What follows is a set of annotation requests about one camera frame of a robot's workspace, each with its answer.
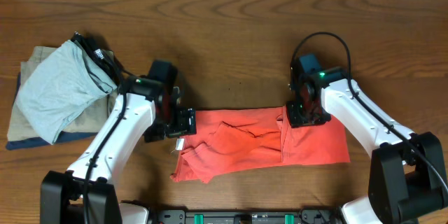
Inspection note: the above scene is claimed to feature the red soccer t-shirt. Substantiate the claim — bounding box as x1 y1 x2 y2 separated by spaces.
171 107 350 183

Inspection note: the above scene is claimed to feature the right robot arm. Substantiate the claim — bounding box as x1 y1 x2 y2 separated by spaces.
286 54 447 223

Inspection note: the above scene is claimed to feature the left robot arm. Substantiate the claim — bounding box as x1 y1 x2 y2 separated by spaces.
40 60 197 223

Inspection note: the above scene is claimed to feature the black folded garment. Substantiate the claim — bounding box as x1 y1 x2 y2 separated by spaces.
71 31 119 81

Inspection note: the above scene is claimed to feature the light grey folded shirt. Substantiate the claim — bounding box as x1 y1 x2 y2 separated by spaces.
16 40 117 144

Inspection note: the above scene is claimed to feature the navy blue folded garment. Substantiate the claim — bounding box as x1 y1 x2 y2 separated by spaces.
5 71 99 151

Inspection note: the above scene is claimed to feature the beige folded garment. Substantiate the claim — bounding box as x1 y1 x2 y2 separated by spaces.
7 46 117 143

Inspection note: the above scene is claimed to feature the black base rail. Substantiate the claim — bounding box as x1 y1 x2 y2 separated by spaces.
118 199 347 224

